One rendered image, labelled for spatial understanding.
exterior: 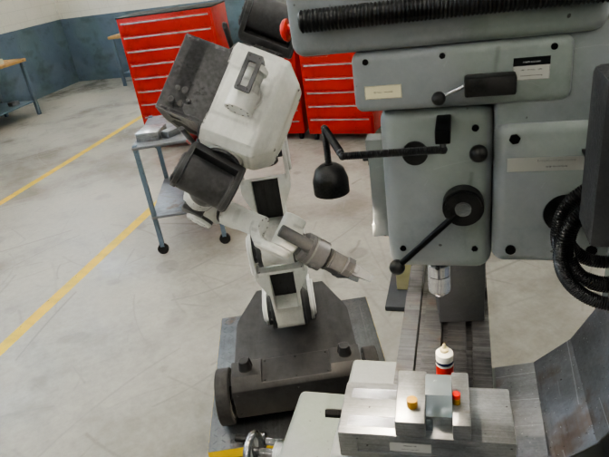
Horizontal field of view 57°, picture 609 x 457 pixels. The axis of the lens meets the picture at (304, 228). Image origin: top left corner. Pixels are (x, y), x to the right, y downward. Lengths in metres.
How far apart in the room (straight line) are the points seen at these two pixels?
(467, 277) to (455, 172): 0.56
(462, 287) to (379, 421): 0.47
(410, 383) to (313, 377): 0.76
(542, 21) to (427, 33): 0.16
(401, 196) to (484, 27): 0.32
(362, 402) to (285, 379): 0.73
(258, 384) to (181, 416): 0.92
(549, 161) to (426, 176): 0.20
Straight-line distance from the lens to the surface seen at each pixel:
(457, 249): 1.08
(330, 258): 1.55
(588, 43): 0.96
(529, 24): 0.92
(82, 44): 12.42
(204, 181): 1.33
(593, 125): 0.76
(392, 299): 3.27
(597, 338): 1.43
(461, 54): 0.93
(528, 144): 0.98
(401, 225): 1.06
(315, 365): 2.01
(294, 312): 2.07
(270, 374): 2.01
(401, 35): 0.92
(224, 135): 1.36
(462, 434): 1.20
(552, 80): 0.95
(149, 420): 2.90
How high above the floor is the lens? 1.90
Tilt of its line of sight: 27 degrees down
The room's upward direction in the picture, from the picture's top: 8 degrees counter-clockwise
